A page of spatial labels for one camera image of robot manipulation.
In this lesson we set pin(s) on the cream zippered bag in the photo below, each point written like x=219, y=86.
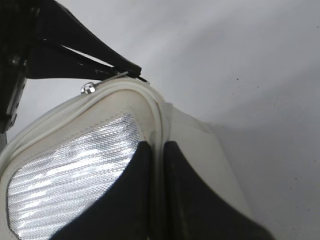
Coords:
x=56, y=168

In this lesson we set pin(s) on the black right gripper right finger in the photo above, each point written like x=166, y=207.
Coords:
x=195, y=211

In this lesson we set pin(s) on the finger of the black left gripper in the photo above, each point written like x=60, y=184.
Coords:
x=59, y=27

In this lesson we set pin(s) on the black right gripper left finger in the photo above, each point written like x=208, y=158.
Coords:
x=122, y=213

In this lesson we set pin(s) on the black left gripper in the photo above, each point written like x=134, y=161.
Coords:
x=18, y=22

